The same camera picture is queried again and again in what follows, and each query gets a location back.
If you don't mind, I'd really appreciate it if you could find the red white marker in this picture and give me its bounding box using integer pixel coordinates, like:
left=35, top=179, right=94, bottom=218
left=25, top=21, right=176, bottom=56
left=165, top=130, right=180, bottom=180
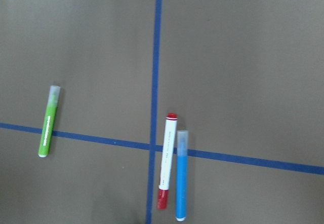
left=157, top=113, right=178, bottom=210

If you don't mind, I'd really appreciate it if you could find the blue highlighter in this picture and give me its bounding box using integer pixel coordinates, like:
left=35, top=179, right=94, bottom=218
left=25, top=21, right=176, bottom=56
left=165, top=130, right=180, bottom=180
left=175, top=130, right=188, bottom=221

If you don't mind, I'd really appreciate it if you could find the green highlighter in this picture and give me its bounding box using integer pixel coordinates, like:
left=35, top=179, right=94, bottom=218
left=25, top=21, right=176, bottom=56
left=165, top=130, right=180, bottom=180
left=38, top=85, right=61, bottom=158

